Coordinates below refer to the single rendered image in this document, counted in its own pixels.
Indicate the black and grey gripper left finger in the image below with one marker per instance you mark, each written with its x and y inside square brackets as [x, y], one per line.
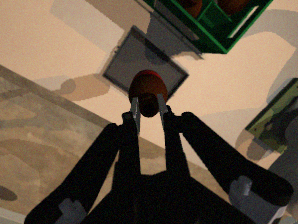
[72, 200]

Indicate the dark green crate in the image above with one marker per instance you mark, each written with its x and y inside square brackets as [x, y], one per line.
[218, 27]

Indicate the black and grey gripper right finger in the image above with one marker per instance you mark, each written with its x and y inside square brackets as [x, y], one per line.
[257, 192]

